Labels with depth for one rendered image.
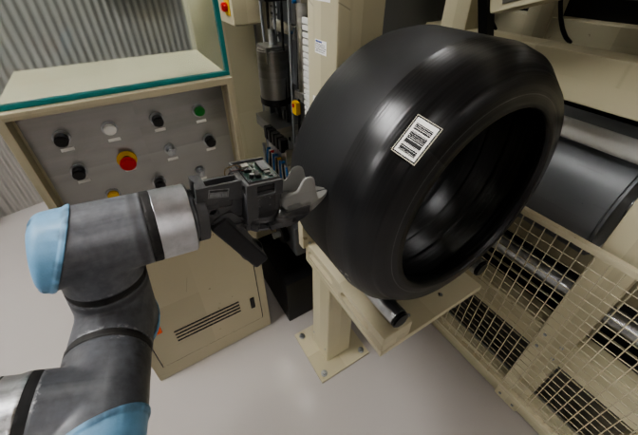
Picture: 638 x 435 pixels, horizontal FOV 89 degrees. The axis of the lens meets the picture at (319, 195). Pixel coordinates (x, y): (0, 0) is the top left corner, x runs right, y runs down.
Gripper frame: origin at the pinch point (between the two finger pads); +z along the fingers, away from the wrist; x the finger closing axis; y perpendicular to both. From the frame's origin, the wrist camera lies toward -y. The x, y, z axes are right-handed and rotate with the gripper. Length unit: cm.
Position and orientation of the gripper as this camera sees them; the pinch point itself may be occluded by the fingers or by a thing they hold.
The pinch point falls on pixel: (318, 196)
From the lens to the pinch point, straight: 53.8
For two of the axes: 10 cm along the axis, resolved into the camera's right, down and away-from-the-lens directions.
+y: 1.0, -8.3, -5.5
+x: -5.2, -5.1, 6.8
